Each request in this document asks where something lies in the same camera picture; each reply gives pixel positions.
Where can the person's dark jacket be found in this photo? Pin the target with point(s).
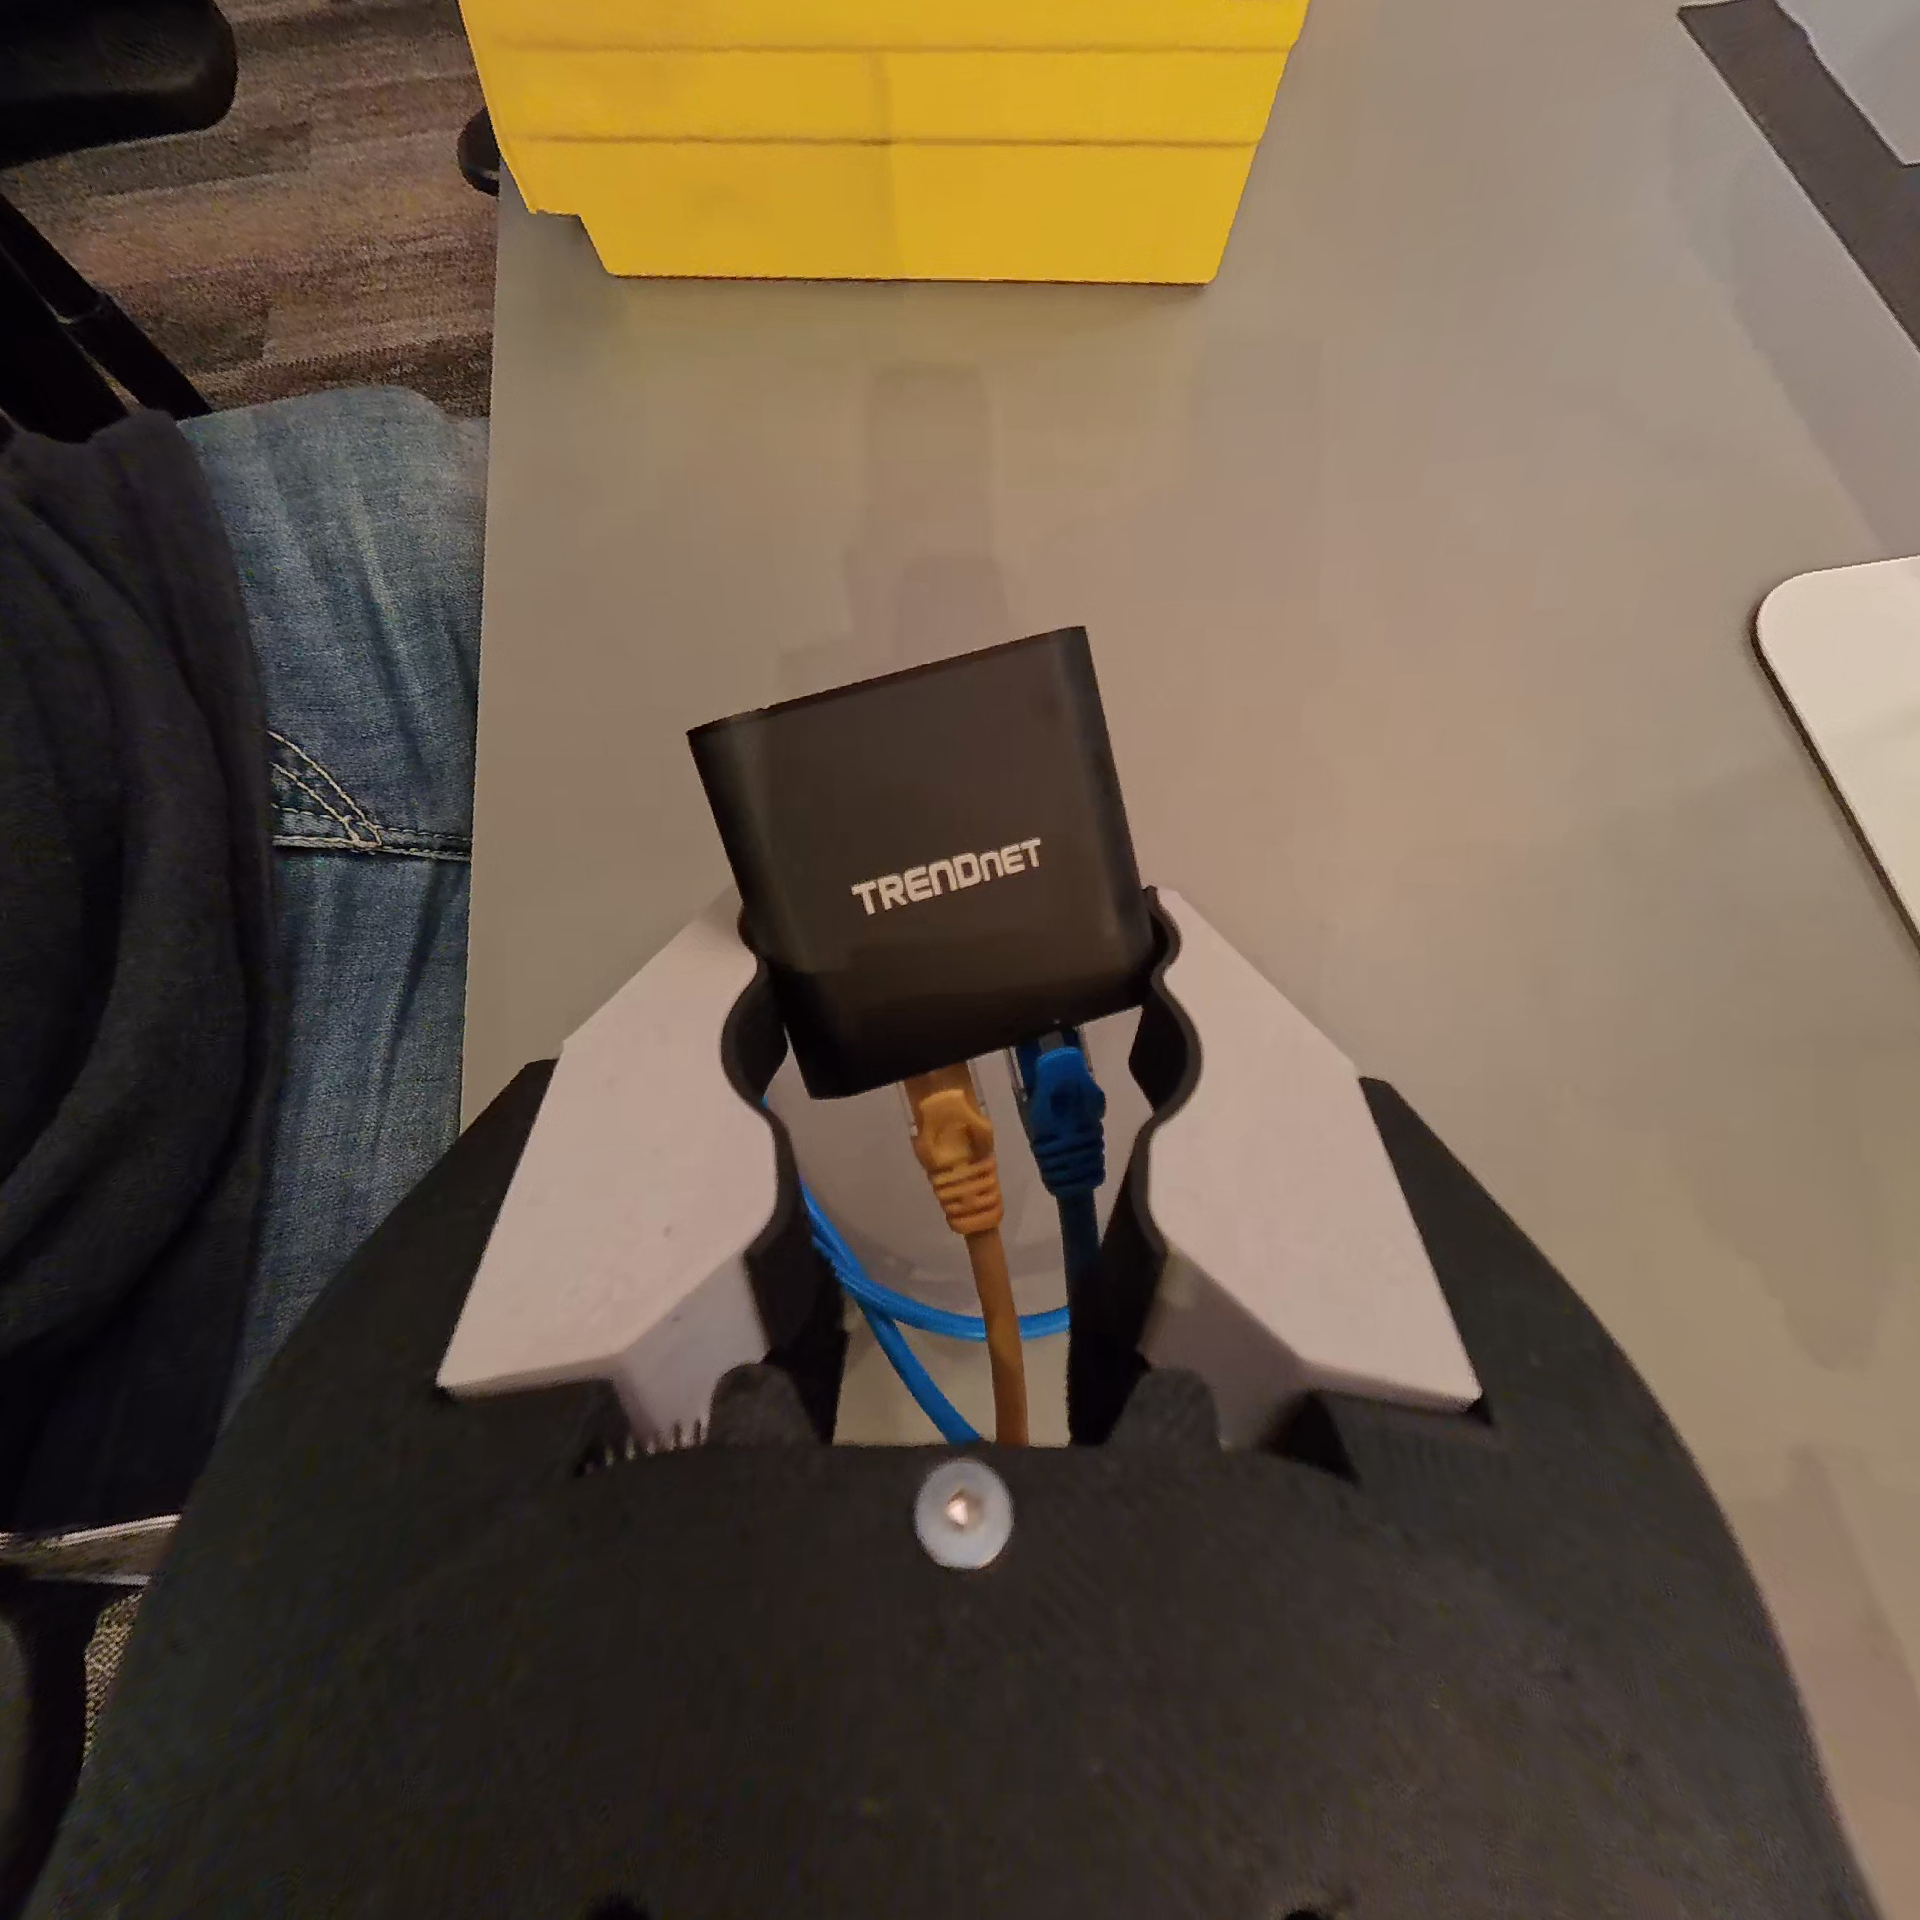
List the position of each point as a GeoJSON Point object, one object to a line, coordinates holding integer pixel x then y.
{"type": "Point", "coordinates": [106, 901]}

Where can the white table mat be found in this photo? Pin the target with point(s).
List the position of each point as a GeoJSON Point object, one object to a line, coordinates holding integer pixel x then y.
{"type": "Point", "coordinates": [1862, 704]}

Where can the black desk strip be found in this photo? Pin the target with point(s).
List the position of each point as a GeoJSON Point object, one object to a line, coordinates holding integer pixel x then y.
{"type": "Point", "coordinates": [1815, 75]}

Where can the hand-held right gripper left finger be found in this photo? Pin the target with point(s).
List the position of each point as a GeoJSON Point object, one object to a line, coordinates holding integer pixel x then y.
{"type": "Point", "coordinates": [600, 1200]}

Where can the black network switch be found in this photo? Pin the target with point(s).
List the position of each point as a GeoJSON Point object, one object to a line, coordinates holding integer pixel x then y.
{"type": "Point", "coordinates": [900, 809]}

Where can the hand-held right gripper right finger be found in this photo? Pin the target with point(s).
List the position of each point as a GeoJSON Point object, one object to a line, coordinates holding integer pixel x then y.
{"type": "Point", "coordinates": [1290, 1214]}

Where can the yellow plastic bin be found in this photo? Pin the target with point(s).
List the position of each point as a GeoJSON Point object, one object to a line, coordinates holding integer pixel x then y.
{"type": "Point", "coordinates": [900, 150]}

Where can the black office chair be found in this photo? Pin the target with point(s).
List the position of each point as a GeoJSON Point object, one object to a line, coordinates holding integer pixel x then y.
{"type": "Point", "coordinates": [90, 59]}

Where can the person's leg in jeans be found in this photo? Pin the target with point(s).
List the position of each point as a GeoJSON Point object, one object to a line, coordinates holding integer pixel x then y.
{"type": "Point", "coordinates": [359, 674]}

